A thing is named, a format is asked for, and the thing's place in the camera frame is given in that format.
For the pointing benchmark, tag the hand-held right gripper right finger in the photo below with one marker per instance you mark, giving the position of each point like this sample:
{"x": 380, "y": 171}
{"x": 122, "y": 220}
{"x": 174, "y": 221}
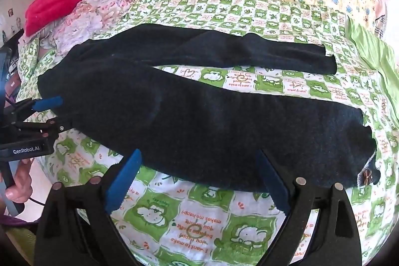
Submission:
{"x": 274, "y": 185}

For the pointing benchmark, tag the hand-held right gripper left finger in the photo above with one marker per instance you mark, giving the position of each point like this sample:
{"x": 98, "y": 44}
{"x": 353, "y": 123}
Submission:
{"x": 124, "y": 182}

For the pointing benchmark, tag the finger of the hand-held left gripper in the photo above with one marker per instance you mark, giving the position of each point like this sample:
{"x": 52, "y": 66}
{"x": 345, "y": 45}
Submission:
{"x": 46, "y": 103}
{"x": 46, "y": 127}

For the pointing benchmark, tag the black pants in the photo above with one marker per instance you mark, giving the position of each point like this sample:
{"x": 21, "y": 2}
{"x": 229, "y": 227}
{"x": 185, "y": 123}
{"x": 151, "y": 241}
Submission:
{"x": 187, "y": 116}

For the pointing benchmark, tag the person's left hand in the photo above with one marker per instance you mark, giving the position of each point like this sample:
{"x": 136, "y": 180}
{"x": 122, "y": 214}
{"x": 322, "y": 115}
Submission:
{"x": 23, "y": 178}

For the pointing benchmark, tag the green printed bedsheet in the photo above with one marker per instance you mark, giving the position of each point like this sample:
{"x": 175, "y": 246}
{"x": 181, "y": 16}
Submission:
{"x": 193, "y": 222}

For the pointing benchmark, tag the floral ruffled cloth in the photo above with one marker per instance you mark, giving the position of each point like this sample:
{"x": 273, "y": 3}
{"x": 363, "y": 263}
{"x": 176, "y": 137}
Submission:
{"x": 93, "y": 13}

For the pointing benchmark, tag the plain green cloth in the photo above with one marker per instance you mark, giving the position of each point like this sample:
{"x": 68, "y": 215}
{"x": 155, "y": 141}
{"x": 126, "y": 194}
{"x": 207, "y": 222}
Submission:
{"x": 374, "y": 51}

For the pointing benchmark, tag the plaid cloth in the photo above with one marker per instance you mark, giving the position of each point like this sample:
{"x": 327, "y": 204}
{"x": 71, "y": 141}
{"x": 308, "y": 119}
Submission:
{"x": 382, "y": 23}

